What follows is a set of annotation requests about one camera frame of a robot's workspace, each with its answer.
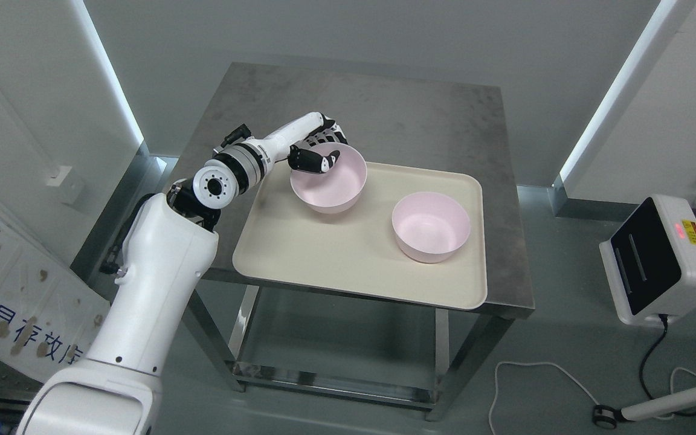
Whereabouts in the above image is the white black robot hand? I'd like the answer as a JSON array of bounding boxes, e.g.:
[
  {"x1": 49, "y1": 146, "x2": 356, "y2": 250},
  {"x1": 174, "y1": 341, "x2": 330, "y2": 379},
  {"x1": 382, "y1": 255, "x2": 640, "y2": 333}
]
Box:
[{"x1": 265, "y1": 111, "x2": 348, "y2": 175}]

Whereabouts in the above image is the pink bowl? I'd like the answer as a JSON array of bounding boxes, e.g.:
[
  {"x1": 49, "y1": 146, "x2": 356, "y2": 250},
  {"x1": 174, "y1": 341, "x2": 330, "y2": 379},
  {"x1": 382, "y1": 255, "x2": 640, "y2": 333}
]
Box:
[
  {"x1": 290, "y1": 143, "x2": 368, "y2": 214},
  {"x1": 390, "y1": 191, "x2": 471, "y2": 264}
]

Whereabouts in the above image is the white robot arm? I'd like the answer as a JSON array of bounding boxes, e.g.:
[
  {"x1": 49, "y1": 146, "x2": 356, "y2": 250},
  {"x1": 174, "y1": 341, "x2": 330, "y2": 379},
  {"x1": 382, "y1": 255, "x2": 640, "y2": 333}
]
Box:
[{"x1": 16, "y1": 127, "x2": 306, "y2": 434}]

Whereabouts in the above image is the stainless steel table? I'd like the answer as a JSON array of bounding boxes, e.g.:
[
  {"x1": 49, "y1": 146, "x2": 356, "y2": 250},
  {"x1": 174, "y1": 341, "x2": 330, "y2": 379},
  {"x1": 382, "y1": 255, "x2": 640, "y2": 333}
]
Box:
[{"x1": 170, "y1": 62, "x2": 535, "y2": 422}]

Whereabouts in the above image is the beige plastic tray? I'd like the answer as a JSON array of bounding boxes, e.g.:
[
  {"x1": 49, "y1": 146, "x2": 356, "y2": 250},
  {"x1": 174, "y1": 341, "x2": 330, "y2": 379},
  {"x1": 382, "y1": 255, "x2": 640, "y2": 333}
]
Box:
[{"x1": 233, "y1": 163, "x2": 487, "y2": 311}]

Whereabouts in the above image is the white signboard with blue text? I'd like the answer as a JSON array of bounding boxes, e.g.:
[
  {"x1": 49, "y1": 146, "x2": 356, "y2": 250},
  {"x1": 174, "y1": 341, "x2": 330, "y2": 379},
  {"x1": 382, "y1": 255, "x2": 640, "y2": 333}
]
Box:
[{"x1": 0, "y1": 217, "x2": 110, "y2": 389}]

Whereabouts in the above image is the white black box device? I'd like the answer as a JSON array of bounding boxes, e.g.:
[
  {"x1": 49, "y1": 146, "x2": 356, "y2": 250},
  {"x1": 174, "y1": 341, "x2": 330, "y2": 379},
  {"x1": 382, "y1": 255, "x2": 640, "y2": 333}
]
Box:
[{"x1": 599, "y1": 195, "x2": 696, "y2": 328}]

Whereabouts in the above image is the white stand leg with caster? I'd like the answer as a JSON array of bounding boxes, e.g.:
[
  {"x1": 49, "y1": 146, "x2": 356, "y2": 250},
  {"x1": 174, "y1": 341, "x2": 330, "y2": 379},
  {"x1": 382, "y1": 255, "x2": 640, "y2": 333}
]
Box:
[{"x1": 591, "y1": 387, "x2": 696, "y2": 430}]

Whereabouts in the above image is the white wall switch box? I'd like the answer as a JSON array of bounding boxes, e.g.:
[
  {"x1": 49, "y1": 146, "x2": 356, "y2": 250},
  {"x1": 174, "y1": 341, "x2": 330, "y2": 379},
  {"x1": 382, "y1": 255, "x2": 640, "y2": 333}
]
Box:
[{"x1": 46, "y1": 166, "x2": 86, "y2": 205}]

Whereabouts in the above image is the white cable on floor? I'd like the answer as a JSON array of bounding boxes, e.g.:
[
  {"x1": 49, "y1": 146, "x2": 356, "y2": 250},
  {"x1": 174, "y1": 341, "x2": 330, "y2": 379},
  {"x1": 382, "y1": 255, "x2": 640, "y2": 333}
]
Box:
[{"x1": 488, "y1": 361, "x2": 696, "y2": 435}]

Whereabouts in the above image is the black power cable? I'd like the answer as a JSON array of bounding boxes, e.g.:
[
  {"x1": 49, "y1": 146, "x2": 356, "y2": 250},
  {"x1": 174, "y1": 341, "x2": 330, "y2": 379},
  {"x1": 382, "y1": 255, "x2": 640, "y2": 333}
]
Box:
[{"x1": 638, "y1": 314, "x2": 696, "y2": 417}]

